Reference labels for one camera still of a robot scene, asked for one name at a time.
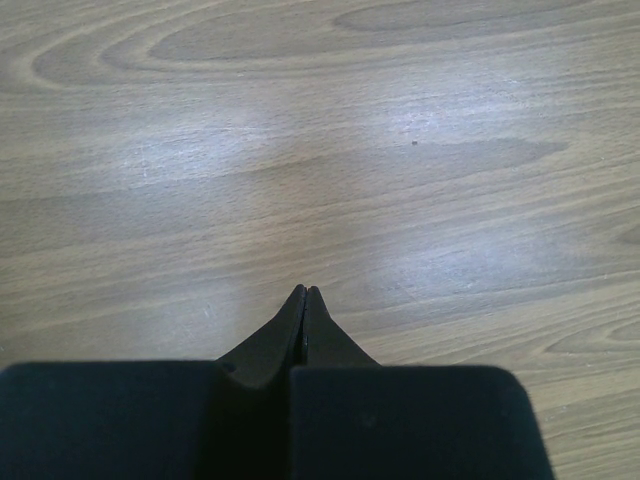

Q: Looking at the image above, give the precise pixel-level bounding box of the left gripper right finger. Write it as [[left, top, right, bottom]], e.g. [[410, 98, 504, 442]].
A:
[[290, 287, 554, 479]]

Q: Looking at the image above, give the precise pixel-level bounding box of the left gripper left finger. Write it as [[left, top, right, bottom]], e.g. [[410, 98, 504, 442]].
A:
[[1, 287, 305, 479]]

